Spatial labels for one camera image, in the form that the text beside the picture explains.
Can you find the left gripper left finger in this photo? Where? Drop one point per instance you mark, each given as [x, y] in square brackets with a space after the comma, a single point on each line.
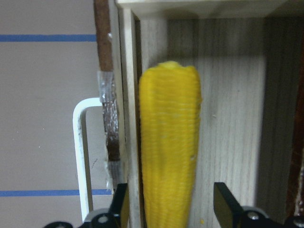
[120, 207]

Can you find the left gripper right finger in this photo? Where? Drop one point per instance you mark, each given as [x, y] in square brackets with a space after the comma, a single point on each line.
[227, 209]

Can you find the yellow corn cob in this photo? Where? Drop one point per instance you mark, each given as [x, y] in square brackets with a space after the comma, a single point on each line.
[170, 99]

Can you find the dark wooden drawer box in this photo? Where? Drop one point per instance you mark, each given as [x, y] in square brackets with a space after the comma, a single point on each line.
[248, 54]

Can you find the white drawer handle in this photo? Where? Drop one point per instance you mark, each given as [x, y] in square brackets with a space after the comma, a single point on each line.
[82, 154]

